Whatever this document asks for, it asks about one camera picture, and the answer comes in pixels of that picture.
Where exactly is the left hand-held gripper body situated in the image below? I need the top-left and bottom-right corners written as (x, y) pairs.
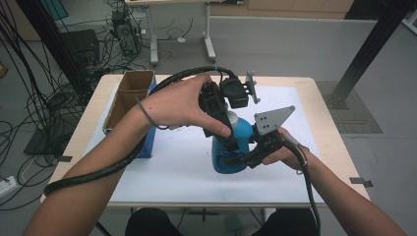
top-left (198, 70), bottom-right (263, 125)

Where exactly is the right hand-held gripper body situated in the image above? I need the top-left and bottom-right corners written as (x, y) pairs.
top-left (245, 104), bottom-right (296, 169)

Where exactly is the blue bottle white cap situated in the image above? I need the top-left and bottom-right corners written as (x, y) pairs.
top-left (210, 110), bottom-right (256, 175)

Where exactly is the cardboard box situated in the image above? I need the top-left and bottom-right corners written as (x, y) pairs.
top-left (102, 69), bottom-right (158, 159)

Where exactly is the person's right hand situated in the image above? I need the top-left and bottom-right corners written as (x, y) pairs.
top-left (261, 127), bottom-right (312, 172)

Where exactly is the person's left hand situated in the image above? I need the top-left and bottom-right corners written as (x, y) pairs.
top-left (140, 73), bottom-right (233, 139)

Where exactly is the white table sheet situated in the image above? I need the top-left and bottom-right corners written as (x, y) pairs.
top-left (83, 84), bottom-right (328, 205)

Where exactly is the light wooden table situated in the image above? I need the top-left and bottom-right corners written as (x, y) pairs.
top-left (39, 73), bottom-right (372, 208)

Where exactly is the white desk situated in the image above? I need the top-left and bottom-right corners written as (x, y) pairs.
top-left (124, 0), bottom-right (228, 65)

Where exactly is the person's right leg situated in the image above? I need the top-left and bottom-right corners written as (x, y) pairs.
top-left (252, 207), bottom-right (321, 236)

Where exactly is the person's leg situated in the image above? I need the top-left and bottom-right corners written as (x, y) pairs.
top-left (252, 207), bottom-right (321, 236)
top-left (124, 207), bottom-right (183, 236)

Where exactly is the wooden cabinet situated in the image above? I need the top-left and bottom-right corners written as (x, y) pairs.
top-left (209, 0), bottom-right (356, 20)

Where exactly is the person's left leg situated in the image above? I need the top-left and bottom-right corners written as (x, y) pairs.
top-left (124, 207), bottom-right (183, 236)

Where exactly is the black metal stand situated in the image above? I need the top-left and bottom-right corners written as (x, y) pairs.
top-left (328, 0), bottom-right (417, 110)
top-left (14, 0), bottom-right (94, 99)

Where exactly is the black computer tower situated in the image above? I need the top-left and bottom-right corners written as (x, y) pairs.
top-left (111, 9), bottom-right (142, 57)

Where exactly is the black box device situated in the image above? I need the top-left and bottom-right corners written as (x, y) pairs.
top-left (61, 29), bottom-right (101, 67)

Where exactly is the dark floor plate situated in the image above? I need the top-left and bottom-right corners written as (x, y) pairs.
top-left (23, 122), bottom-right (78, 156)

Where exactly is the teal panel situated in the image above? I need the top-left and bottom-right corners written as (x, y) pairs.
top-left (40, 0), bottom-right (69, 22)

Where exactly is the white power strip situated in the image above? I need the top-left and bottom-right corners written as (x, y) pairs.
top-left (0, 175), bottom-right (19, 200)

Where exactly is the black floor frame under table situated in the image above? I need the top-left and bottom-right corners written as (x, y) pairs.
top-left (188, 207), bottom-right (219, 224)

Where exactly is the thick black right gripper cable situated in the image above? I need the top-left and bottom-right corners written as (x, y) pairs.
top-left (279, 131), bottom-right (323, 236)

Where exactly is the thick black gripper cable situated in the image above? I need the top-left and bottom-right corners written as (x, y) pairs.
top-left (279, 131), bottom-right (323, 236)
top-left (43, 65), bottom-right (239, 197)

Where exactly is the thick black left gripper cable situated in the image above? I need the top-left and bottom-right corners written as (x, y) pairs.
top-left (43, 65), bottom-right (239, 197)

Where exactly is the bundle of black floor cables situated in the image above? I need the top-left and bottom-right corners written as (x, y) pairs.
top-left (0, 0), bottom-right (198, 210)

